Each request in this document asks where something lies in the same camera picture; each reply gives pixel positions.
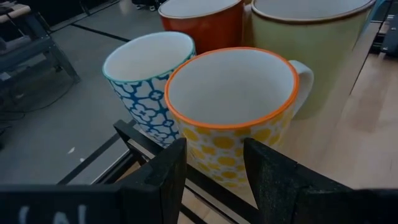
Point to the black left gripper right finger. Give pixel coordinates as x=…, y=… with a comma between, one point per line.
x=280, y=193

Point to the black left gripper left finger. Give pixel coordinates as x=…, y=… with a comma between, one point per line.
x=155, y=193

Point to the yellow polka dot mug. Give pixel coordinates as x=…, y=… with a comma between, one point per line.
x=230, y=90

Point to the white mug blue pattern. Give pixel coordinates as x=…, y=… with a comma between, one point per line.
x=146, y=59

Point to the light green mug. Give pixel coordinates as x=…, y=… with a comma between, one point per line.
x=311, y=46

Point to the red mug white interior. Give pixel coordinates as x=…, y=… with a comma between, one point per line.
x=211, y=31

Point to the wooden shelf black metal legs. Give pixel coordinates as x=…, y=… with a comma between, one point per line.
x=314, y=137

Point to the black chair base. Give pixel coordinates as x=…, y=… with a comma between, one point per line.
x=146, y=3

